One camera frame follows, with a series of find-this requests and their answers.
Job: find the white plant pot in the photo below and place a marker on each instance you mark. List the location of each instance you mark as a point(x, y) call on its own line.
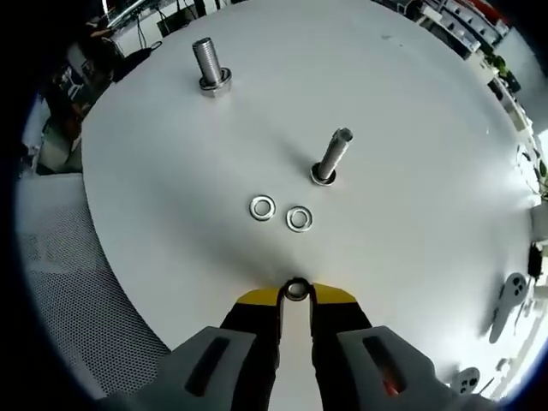
point(540, 219)

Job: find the thin threaded steel stud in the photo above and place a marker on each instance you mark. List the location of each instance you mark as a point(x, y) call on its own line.
point(336, 152)

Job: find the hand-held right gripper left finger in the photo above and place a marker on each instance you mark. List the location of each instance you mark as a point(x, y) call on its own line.
point(252, 342)

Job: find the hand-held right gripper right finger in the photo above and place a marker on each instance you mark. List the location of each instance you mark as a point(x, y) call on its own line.
point(342, 342)

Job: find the storage shelf with white bins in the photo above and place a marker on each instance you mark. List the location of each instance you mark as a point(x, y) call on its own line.
point(471, 21)

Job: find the grey mesh office chair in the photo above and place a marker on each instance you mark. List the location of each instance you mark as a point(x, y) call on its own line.
point(64, 278)

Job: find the small potted plant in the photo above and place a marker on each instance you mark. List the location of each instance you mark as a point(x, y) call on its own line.
point(502, 65)

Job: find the thick threaded steel stud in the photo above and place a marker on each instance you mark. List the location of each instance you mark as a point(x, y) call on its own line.
point(207, 60)

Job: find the small black device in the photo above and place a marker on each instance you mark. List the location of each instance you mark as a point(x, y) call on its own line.
point(535, 261)

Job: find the white game controller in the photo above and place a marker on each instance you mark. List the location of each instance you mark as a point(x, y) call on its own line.
point(511, 299)
point(466, 379)

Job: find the black oval pouch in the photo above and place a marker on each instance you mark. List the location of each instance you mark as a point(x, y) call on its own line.
point(137, 57)

